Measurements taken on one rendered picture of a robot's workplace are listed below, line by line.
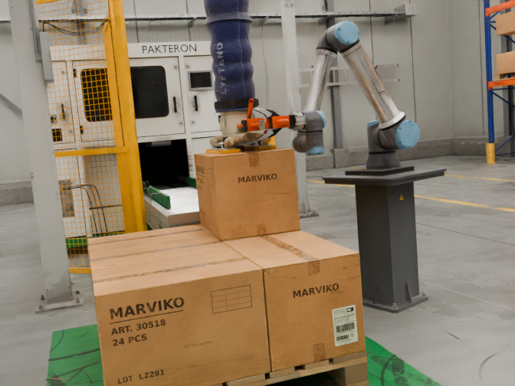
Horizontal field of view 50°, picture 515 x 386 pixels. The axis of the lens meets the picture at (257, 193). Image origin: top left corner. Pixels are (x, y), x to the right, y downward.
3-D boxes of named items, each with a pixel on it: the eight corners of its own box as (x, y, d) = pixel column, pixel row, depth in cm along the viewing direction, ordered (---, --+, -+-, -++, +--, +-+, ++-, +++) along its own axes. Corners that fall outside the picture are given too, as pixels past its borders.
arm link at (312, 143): (317, 154, 287) (316, 130, 285) (328, 154, 276) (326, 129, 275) (301, 156, 283) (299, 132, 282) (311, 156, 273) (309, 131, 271)
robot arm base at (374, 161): (378, 166, 327) (378, 149, 326) (407, 166, 313) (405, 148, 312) (359, 170, 314) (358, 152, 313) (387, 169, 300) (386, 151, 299)
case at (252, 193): (200, 223, 319) (193, 153, 314) (267, 214, 328) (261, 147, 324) (220, 241, 261) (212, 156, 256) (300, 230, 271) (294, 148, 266)
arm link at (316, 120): (328, 129, 275) (326, 109, 274) (304, 131, 271) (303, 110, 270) (319, 129, 284) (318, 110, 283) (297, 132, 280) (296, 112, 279)
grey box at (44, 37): (46, 83, 370) (41, 37, 366) (54, 83, 371) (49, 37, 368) (44, 80, 351) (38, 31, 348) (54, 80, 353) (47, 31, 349)
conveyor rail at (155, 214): (132, 207, 540) (129, 188, 538) (137, 206, 541) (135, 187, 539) (170, 249, 321) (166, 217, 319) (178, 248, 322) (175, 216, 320)
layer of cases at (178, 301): (96, 310, 303) (86, 238, 299) (267, 280, 333) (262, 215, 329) (107, 408, 190) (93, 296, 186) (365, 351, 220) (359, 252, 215)
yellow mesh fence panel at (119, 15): (51, 287, 419) (14, 1, 395) (60, 283, 428) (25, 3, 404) (152, 289, 388) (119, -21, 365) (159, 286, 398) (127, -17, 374)
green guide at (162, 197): (133, 191, 539) (132, 181, 538) (144, 190, 542) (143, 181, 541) (155, 209, 387) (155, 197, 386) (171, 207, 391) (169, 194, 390)
